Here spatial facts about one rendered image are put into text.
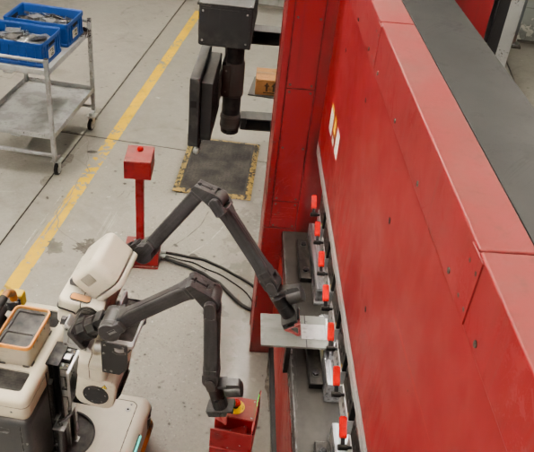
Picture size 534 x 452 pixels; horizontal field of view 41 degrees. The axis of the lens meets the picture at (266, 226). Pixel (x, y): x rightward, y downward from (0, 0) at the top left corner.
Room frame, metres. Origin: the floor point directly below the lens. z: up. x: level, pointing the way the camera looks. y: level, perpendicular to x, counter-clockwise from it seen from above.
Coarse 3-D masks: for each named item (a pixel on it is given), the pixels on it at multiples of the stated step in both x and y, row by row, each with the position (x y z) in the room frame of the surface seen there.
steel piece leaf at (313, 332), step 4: (300, 320) 2.10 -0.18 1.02; (304, 324) 2.11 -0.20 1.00; (304, 328) 2.08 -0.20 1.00; (308, 328) 2.08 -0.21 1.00; (312, 328) 2.09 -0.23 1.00; (316, 328) 2.09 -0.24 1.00; (320, 328) 2.09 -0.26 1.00; (324, 328) 2.09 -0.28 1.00; (304, 332) 2.06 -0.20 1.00; (308, 332) 2.06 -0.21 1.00; (312, 332) 2.06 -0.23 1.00; (316, 332) 2.07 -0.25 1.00; (320, 332) 2.07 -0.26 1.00; (324, 332) 2.07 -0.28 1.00; (304, 336) 2.03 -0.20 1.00; (308, 336) 2.04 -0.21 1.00; (312, 336) 2.04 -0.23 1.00; (316, 336) 2.04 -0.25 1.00; (320, 336) 2.04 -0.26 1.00; (324, 336) 2.05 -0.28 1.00
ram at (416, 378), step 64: (320, 128) 2.90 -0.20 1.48; (384, 128) 1.74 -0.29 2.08; (384, 192) 1.60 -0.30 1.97; (384, 256) 1.47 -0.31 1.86; (384, 320) 1.34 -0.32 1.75; (448, 320) 0.98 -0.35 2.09; (384, 384) 1.22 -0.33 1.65; (448, 384) 0.90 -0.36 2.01; (384, 448) 1.10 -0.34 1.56; (448, 448) 0.82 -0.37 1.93
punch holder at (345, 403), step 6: (348, 372) 1.54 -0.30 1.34; (348, 378) 1.53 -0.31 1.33; (348, 384) 1.51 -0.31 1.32; (342, 390) 1.56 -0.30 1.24; (348, 390) 1.50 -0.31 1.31; (342, 396) 1.54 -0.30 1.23; (348, 396) 1.48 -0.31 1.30; (342, 402) 1.53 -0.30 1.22; (348, 402) 1.47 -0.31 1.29; (342, 408) 1.51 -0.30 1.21; (348, 408) 1.45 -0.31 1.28; (354, 408) 1.43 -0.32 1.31; (342, 414) 1.49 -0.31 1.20; (354, 414) 1.43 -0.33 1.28; (348, 420) 1.43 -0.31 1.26; (354, 420) 1.43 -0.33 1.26; (348, 426) 1.43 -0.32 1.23; (348, 432) 1.43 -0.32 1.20
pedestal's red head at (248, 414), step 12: (252, 408) 1.84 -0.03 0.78; (216, 420) 1.79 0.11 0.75; (228, 420) 1.78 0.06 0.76; (240, 420) 1.78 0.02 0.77; (252, 420) 1.78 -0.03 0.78; (216, 432) 1.69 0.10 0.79; (228, 432) 1.69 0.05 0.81; (240, 432) 1.75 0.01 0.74; (252, 432) 1.70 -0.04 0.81; (216, 444) 1.69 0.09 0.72; (228, 444) 1.69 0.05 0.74; (240, 444) 1.69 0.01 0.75; (252, 444) 1.75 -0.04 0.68
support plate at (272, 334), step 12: (264, 324) 2.08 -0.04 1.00; (276, 324) 2.09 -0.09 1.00; (312, 324) 2.11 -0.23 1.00; (324, 324) 2.12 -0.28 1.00; (264, 336) 2.01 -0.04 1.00; (276, 336) 2.02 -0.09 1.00; (288, 336) 2.03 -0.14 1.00; (300, 336) 2.03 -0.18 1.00; (300, 348) 1.98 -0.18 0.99; (312, 348) 1.98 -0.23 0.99; (324, 348) 1.99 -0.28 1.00
